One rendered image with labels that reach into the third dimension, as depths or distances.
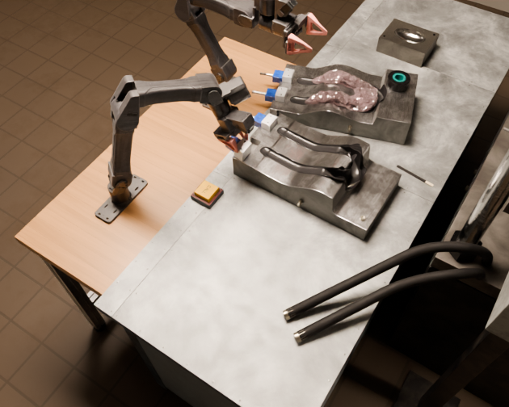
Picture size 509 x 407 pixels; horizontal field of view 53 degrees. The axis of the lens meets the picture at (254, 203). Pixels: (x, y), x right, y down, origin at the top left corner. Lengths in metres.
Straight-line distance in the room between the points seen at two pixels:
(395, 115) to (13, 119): 2.35
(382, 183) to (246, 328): 0.64
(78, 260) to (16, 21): 2.77
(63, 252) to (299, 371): 0.82
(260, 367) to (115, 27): 2.93
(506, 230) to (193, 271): 1.01
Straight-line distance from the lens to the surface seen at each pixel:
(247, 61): 2.20
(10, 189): 3.07
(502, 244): 1.79
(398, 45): 2.23
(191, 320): 1.51
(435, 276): 1.52
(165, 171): 1.82
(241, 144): 1.66
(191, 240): 1.64
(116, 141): 1.54
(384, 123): 1.85
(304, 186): 1.60
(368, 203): 1.65
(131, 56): 3.62
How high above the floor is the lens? 2.19
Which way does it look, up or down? 55 degrees down
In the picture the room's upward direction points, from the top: 2 degrees counter-clockwise
